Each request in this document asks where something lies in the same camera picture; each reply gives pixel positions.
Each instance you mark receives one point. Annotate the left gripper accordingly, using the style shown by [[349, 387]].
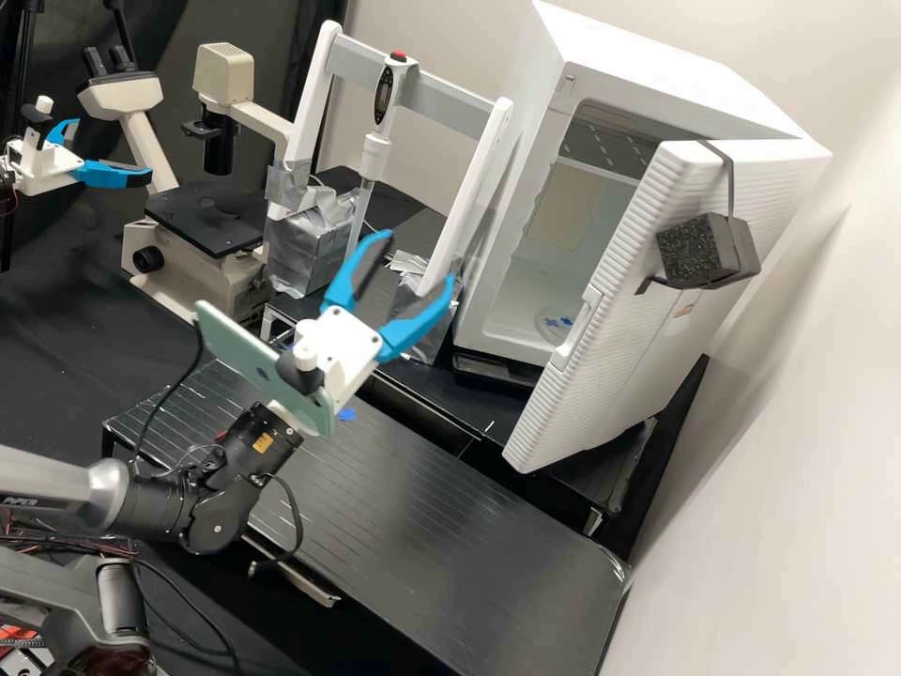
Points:
[[46, 169]]

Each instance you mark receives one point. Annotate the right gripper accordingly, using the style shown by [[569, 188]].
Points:
[[348, 352]]

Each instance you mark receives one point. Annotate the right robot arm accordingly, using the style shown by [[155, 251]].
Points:
[[105, 493]]

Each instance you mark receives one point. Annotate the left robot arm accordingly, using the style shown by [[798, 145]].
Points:
[[6, 186]]

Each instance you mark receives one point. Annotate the incubator door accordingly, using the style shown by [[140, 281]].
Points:
[[598, 366]]

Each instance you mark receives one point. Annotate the left phone holder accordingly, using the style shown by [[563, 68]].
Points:
[[44, 105]]

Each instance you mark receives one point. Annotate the white pipette stand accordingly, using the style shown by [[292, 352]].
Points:
[[457, 204]]

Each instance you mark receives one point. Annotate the cream microscope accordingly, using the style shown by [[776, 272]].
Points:
[[190, 260]]

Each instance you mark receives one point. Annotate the petri dish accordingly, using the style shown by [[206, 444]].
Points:
[[557, 327]]

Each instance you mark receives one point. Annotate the pipette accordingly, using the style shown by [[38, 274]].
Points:
[[386, 88]]

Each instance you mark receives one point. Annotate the white incubator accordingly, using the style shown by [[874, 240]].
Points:
[[633, 63]]

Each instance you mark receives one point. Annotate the right wrist camera phone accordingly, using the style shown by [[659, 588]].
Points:
[[239, 345]]

